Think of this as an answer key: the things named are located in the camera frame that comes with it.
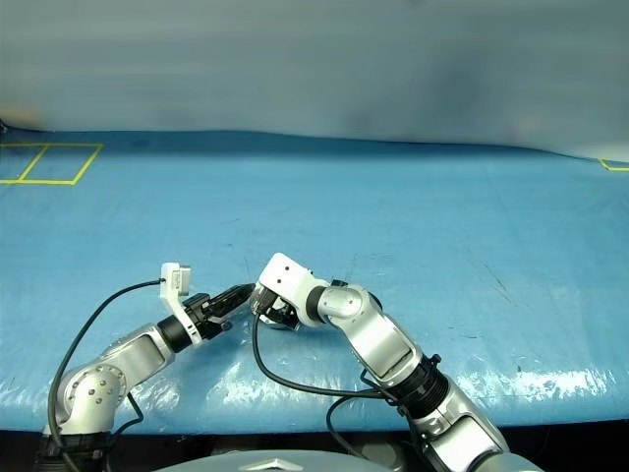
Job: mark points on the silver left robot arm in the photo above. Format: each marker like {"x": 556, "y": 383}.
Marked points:
{"x": 123, "y": 359}

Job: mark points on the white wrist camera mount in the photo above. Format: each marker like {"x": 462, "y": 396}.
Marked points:
{"x": 287, "y": 277}
{"x": 176, "y": 282}

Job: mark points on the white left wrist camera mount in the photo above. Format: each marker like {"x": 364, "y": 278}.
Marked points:
{"x": 176, "y": 282}

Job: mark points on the grey robot torso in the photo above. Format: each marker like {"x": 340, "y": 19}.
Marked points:
{"x": 275, "y": 466}

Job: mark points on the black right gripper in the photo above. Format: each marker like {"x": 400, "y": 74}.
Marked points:
{"x": 263, "y": 301}

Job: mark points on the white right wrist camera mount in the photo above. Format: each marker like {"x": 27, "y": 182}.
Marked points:
{"x": 287, "y": 277}

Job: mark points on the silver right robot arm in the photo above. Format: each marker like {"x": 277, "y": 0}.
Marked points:
{"x": 383, "y": 339}

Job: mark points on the grey rounded shape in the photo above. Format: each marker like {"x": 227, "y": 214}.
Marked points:
{"x": 379, "y": 450}

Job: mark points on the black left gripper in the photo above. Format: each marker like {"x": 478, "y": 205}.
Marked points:
{"x": 204, "y": 322}

